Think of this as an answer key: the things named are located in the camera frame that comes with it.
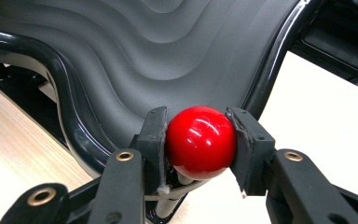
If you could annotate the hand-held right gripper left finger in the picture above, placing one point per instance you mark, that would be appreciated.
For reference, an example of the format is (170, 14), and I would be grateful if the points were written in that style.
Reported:
(152, 140)

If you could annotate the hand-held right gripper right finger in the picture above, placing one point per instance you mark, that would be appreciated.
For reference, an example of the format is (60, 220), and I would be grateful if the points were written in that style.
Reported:
(254, 149)

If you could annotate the red ball knob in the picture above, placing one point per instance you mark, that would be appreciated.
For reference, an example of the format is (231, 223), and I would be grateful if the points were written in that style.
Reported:
(199, 143)

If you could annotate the black wavy tray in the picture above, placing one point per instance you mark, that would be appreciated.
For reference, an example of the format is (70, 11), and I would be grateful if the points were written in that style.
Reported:
(167, 46)

